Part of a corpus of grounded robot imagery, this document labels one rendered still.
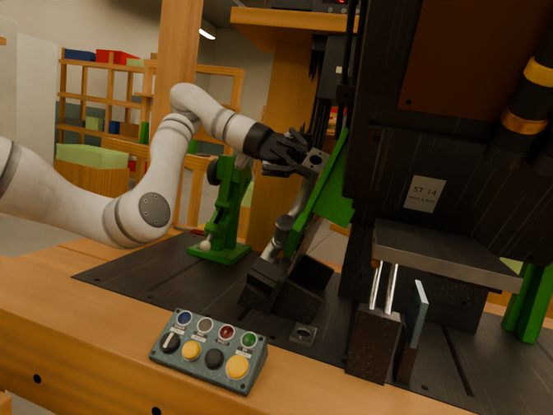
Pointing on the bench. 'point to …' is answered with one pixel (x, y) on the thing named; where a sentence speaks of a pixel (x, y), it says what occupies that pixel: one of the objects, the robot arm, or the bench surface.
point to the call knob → (169, 342)
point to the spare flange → (303, 336)
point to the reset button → (191, 349)
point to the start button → (237, 366)
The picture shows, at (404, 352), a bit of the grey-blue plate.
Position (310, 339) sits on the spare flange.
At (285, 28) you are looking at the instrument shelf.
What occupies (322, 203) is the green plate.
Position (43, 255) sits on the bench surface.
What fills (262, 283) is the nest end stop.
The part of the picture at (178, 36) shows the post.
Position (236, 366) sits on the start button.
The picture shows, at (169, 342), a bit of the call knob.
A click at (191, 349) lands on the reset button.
